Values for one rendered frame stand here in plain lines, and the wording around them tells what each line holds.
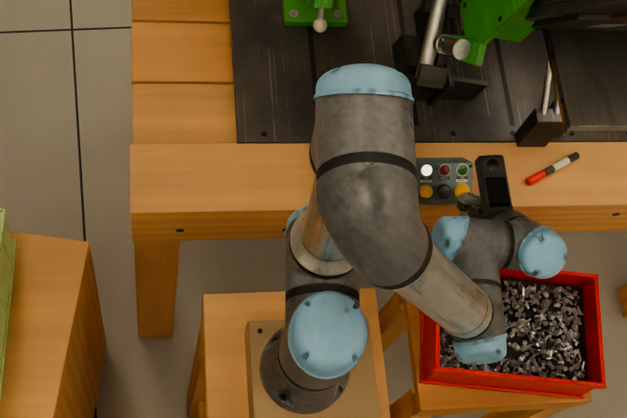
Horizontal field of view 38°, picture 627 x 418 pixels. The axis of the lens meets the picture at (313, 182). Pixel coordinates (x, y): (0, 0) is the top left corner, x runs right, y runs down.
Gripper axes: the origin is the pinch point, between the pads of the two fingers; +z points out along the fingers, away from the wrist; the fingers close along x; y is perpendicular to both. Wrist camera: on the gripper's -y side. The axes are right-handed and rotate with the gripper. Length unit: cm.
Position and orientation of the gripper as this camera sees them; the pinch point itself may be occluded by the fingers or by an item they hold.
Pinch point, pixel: (466, 194)
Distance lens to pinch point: 172.4
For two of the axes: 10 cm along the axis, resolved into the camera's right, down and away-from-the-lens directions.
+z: -1.8, -1.9, 9.6
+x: 9.8, -0.1, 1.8
